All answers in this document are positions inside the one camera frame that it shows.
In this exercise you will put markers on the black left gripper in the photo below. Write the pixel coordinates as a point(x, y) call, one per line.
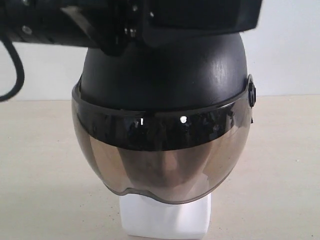
point(114, 24)

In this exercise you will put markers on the black helmet with tinted visor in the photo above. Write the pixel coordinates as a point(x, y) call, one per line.
point(168, 123)

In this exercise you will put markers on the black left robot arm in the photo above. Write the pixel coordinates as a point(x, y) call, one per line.
point(40, 22)

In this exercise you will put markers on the white mannequin head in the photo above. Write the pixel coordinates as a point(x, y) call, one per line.
point(145, 217)

